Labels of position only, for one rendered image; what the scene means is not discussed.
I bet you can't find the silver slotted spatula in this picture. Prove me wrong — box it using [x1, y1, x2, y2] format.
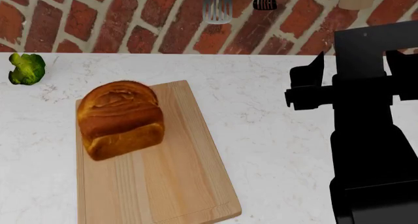
[202, 0, 234, 25]

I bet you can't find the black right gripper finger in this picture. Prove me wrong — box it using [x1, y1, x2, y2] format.
[283, 50, 334, 111]
[386, 48, 418, 101]

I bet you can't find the black slotted spatula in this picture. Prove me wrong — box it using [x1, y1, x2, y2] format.
[252, 0, 278, 11]

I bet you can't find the brown bread loaf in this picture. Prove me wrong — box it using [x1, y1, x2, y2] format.
[76, 80, 165, 162]

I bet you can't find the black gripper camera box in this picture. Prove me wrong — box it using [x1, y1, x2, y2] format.
[333, 20, 418, 78]

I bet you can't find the green broccoli floret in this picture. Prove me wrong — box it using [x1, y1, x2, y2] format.
[8, 52, 47, 86]

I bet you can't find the light wooden cutting board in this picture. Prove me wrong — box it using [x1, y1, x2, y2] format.
[74, 79, 243, 224]

